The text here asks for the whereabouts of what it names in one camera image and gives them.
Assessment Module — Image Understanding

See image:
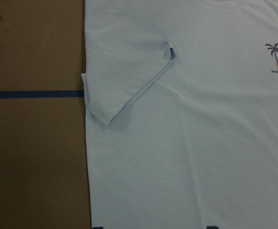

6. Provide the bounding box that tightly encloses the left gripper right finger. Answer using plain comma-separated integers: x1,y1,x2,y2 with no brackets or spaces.
206,225,220,229

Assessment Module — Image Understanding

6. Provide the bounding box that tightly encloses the light blue t-shirt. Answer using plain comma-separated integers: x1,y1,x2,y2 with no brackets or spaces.
82,0,278,229

